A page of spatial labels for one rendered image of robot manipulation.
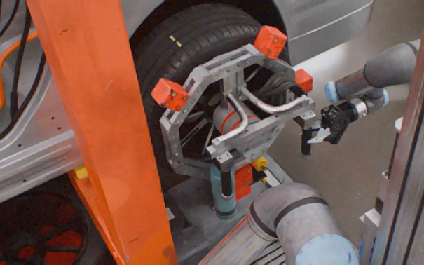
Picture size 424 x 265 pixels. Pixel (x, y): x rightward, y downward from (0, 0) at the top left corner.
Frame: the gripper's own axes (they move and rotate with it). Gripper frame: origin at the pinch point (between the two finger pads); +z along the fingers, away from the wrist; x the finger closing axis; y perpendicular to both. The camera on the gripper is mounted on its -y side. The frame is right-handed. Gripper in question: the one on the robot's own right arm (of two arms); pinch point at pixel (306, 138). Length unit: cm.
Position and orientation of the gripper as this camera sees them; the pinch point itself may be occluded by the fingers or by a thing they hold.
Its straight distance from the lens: 208.9
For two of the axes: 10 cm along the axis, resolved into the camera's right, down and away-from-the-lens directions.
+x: 5.2, 5.8, -6.2
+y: -0.7, -7.0, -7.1
